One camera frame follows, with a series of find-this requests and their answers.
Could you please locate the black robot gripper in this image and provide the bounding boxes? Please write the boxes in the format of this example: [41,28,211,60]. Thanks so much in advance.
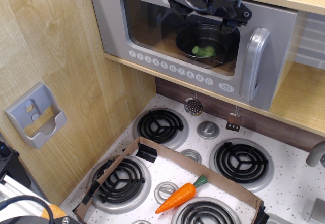
[166,0,252,34]

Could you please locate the grey toy microwave door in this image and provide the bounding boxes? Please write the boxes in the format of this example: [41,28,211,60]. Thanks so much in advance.
[92,0,298,110]

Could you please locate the steel pot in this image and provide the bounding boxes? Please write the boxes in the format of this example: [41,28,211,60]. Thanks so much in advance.
[175,24,240,69]

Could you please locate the green toy vegetable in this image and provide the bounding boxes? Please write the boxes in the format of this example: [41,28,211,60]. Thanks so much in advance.
[192,46,216,57]

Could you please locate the hanging metal strainer spoon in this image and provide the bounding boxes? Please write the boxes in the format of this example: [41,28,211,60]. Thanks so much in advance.
[184,90,203,116]

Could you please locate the hanging small spatula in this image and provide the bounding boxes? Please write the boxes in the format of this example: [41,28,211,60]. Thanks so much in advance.
[226,106,242,132]

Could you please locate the grey back stove knob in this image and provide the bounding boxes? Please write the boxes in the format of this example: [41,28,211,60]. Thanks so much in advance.
[197,121,220,139]

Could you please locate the grey stove knob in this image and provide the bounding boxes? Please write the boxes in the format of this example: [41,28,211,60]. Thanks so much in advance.
[181,149,202,164]
[154,181,178,204]
[197,121,220,139]

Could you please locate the back left stove burner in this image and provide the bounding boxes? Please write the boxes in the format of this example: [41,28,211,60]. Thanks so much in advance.
[133,108,189,150]

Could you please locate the stove burner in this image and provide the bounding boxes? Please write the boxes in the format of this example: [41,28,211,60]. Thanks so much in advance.
[170,197,241,224]
[93,156,151,214]
[133,108,189,150]
[208,138,274,193]

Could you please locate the grey middle stove knob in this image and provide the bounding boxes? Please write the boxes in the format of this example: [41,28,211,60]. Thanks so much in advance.
[181,149,202,164]

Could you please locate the back right stove burner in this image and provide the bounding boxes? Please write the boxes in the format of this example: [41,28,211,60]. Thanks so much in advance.
[208,138,274,193]

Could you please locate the grey faucet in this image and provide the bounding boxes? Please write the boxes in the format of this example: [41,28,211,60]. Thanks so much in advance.
[306,141,325,167]

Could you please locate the orange toy carrot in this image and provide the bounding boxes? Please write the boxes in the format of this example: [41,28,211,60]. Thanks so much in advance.
[155,175,208,214]

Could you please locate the grey front stove knob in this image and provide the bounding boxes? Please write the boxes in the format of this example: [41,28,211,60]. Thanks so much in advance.
[154,181,178,204]

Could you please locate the front left stove burner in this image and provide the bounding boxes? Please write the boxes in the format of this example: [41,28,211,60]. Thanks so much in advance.
[93,156,151,214]

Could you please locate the front right stove burner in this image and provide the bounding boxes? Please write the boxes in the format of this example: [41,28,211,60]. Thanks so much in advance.
[170,197,241,224]

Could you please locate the black device left edge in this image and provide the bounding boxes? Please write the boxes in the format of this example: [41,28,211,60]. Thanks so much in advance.
[1,141,31,188]

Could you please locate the orange object bottom left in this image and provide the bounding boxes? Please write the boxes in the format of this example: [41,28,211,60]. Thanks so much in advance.
[40,204,66,220]

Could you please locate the grey wall phone holder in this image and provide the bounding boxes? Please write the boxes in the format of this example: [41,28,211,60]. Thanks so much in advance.
[5,82,67,149]

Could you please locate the black braided cable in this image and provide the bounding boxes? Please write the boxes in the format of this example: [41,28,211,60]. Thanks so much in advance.
[0,195,54,224]

